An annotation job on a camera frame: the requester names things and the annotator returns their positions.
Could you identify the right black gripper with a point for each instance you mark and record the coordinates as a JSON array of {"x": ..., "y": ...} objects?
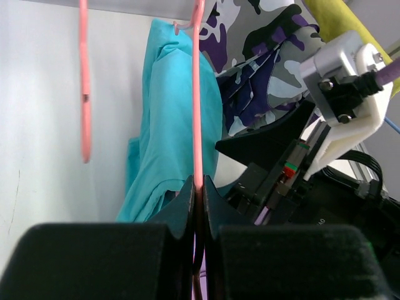
[{"x": 266, "y": 168}]

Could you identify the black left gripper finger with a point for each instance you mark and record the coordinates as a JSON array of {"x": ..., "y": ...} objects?
[{"x": 148, "y": 260}]

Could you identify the teal trousers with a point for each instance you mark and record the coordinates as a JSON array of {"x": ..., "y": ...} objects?
[{"x": 160, "y": 159}]

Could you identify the lilac purple trousers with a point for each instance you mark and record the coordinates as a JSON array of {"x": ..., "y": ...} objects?
[{"x": 201, "y": 281}]

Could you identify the pink wire hanger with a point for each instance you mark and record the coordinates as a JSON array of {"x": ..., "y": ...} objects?
[{"x": 85, "y": 82}]

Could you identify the purple grey camouflage trousers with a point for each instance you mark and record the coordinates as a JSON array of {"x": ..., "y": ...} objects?
[{"x": 256, "y": 49}]

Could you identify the blue hanger under camouflage trousers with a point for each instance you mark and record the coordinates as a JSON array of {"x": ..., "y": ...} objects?
[{"x": 392, "y": 125}]

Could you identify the olive yellow trousers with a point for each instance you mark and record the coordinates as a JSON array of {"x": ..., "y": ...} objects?
[{"x": 334, "y": 18}]

